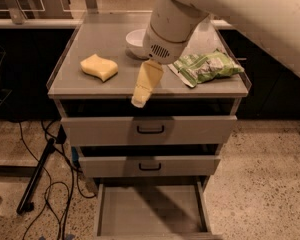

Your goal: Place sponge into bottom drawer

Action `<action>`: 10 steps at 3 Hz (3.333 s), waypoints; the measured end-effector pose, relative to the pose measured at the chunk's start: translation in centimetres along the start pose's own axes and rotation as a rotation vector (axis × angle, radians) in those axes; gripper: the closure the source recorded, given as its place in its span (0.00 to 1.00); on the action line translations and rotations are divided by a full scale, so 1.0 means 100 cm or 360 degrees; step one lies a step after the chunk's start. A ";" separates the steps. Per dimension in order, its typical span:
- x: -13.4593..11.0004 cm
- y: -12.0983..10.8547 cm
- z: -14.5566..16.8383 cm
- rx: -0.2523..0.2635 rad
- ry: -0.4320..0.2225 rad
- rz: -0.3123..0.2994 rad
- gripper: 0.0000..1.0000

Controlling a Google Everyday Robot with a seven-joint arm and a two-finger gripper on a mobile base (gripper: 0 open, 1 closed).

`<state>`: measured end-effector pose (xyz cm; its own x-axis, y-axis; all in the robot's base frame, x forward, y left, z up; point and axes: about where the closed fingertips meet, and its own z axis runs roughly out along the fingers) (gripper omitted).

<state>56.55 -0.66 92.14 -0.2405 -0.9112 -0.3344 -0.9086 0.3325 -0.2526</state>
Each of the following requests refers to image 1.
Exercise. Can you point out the white rail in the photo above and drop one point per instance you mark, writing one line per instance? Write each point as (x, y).
(41, 24)
(222, 25)

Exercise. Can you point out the top grey drawer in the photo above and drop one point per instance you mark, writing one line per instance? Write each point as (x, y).
(173, 130)

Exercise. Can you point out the middle grey drawer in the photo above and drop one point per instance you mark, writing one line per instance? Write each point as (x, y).
(149, 166)

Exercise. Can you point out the yellow sponge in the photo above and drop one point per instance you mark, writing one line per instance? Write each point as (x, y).
(99, 67)

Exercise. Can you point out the white ceramic bowl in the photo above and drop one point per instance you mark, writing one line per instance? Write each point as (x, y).
(134, 43)

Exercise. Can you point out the yellow taped gripper finger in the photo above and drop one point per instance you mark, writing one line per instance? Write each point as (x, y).
(149, 76)

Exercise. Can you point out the grey drawer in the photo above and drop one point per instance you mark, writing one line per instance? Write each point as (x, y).
(149, 166)
(173, 130)
(152, 212)

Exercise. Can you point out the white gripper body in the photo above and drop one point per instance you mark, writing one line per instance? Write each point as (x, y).
(163, 48)

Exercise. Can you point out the black bar on floor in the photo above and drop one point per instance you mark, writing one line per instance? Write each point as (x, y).
(25, 204)

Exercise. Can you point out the bottom grey drawer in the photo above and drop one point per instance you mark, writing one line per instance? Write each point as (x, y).
(152, 212)

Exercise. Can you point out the green snack bag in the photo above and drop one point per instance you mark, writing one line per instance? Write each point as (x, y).
(196, 69)

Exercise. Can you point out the white rail right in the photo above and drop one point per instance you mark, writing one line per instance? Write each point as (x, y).
(222, 25)

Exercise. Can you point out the grey drawer cabinet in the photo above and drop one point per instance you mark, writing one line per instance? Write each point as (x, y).
(77, 94)

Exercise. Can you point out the white rail left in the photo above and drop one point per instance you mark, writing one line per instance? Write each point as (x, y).
(41, 24)

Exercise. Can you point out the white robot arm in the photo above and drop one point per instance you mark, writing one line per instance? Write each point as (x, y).
(273, 25)

